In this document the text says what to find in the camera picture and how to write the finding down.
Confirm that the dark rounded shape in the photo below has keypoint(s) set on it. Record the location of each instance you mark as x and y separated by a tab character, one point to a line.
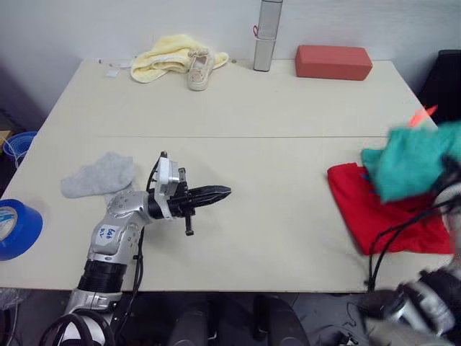
194	322

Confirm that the red t-shirt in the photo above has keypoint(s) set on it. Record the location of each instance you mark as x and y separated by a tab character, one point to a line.
360	212

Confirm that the red rectangular block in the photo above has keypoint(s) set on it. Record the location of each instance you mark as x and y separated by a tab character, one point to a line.
333	62

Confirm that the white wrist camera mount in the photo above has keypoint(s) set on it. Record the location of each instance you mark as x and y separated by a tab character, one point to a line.
450	197
167	180

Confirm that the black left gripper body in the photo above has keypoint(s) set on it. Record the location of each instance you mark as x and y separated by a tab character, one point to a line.
180	202

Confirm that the yellow towel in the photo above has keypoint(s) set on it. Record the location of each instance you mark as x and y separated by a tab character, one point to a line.
158	61

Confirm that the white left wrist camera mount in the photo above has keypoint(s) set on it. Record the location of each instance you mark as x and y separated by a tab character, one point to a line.
167	180

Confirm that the blue tape roll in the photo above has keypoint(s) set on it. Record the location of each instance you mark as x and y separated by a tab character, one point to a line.
18	227

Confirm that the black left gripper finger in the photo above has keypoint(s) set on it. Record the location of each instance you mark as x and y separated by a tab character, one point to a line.
212	190
209	201

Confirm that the black box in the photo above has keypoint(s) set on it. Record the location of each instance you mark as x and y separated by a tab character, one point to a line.
444	86

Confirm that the silver cylindrical bottle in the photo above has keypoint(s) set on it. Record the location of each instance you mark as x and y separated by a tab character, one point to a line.
266	36

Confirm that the blue plastic bucket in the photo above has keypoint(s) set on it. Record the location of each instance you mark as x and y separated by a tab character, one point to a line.
18	144

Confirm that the small beige shoe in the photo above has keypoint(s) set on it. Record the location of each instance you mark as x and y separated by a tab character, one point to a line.
199	72

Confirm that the grey sock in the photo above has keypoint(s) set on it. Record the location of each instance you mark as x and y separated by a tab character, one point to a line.
109	198
97	176

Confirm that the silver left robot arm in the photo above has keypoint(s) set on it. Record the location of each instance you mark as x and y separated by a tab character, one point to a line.
108	238

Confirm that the white paper label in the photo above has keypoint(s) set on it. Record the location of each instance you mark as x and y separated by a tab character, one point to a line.
112	73

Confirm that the teal shorts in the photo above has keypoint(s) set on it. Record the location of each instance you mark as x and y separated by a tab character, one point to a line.
410	166

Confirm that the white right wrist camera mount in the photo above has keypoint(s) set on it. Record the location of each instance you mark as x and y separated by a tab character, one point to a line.
450	197

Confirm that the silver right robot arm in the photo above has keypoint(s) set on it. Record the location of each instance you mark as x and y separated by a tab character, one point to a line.
417	310

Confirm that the orange tag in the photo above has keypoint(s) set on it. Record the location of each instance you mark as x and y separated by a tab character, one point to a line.
421	116

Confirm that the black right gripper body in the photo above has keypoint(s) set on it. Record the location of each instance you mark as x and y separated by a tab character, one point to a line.
450	169

